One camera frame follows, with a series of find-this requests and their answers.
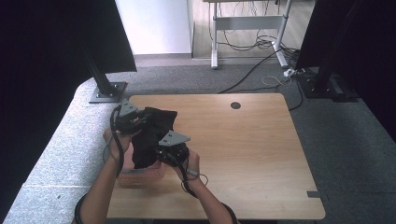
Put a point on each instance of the pink perforated basket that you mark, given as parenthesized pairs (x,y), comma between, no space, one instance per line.
(140,176)

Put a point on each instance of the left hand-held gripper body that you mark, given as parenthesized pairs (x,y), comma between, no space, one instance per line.
(127,119)

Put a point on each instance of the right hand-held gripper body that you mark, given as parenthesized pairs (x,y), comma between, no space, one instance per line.
(174,149)

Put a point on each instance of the black table grommet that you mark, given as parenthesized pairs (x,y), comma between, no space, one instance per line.
(235,105)

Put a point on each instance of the black metal stand with base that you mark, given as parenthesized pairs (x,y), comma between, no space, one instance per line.
(327,84)

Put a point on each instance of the black cloth garment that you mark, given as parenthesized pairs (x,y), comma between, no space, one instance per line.
(152,137)

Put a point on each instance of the grey speckled ledge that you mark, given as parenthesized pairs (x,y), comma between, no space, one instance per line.
(56,161)

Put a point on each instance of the white power strip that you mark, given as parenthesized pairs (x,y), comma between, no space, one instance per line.
(289,72)

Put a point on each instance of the black metal stand with plate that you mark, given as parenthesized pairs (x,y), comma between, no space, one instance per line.
(104,84)

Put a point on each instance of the black curtain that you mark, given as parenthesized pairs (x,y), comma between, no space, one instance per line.
(367,46)
(46,56)

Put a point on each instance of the person's left hand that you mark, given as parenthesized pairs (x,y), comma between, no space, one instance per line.
(123,144)

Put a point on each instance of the white desk frame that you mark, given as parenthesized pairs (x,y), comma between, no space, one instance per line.
(246,22)

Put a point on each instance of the person's right hand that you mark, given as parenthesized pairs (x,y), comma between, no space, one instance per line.
(190,165)

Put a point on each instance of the grey tape strip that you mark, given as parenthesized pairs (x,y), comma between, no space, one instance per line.
(313,194)

